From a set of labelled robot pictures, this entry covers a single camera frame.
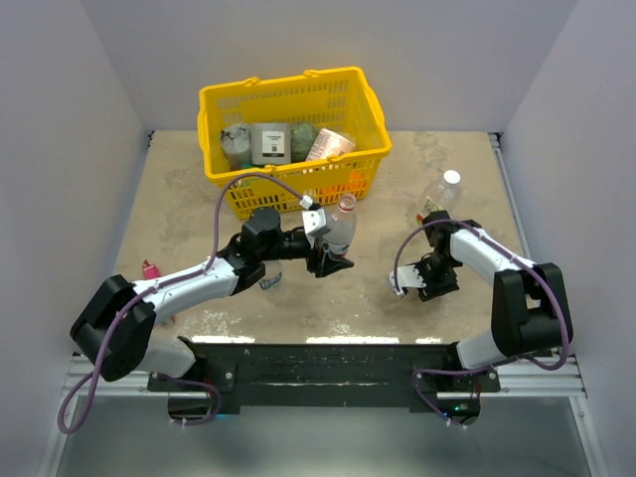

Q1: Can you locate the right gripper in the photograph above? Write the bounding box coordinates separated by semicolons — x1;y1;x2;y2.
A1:
405;253;459;301

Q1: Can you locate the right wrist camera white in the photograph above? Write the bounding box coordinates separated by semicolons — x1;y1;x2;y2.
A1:
388;264;426;297

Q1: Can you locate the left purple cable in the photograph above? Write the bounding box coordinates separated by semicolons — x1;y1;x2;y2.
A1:
58;173;313;434

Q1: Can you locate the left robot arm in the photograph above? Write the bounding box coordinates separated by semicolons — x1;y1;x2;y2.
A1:
70;206;354;390

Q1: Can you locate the blue label water bottle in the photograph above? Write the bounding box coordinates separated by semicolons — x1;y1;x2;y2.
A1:
258;260;283;292

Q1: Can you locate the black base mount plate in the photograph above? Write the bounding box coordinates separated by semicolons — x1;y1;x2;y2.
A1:
148;343;501;418

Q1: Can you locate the grey box with label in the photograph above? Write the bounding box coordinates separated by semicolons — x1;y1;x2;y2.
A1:
250;122;291;166

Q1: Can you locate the white bottle cap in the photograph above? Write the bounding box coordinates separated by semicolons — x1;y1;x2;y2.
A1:
442;170;461;186

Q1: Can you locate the purple cable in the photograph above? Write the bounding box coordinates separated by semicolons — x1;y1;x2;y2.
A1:
58;173;313;434
392;220;572;429

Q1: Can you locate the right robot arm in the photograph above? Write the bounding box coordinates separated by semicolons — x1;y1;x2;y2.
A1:
413;211;573;391

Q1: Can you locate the green round vegetable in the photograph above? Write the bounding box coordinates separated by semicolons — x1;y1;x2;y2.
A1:
290;122;319;163

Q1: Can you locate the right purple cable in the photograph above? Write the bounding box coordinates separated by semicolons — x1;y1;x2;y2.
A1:
392;220;572;429

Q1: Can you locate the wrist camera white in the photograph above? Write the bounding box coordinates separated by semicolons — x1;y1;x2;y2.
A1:
388;264;426;297
299;195;331;239

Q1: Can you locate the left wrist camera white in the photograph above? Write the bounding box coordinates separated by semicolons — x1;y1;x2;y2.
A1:
299;195;331;239

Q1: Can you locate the pink printed package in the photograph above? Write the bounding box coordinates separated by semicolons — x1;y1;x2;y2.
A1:
305;128;356;161

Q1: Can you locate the orange item in basket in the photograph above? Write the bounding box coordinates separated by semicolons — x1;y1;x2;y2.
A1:
318;171;369;202

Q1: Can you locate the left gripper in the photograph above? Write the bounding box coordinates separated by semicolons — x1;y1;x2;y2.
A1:
260;228;354;276

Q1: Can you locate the aluminium frame rail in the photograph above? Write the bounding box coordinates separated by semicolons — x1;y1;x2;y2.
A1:
37;131;608;477

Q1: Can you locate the pink snack packet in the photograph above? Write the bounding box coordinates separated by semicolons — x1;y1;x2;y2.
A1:
142;260;160;279

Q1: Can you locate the large clear square bottle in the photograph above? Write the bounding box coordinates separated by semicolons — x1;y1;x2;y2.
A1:
416;174;463;226

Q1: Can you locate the red label water bottle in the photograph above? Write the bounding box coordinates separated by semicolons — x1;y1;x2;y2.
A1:
323;193;357;256

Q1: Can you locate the yellow plastic basket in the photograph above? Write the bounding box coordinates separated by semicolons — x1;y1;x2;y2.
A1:
198;67;392;220

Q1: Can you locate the grey crumpled can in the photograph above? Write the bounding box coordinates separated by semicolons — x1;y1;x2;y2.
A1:
220;122;251;170

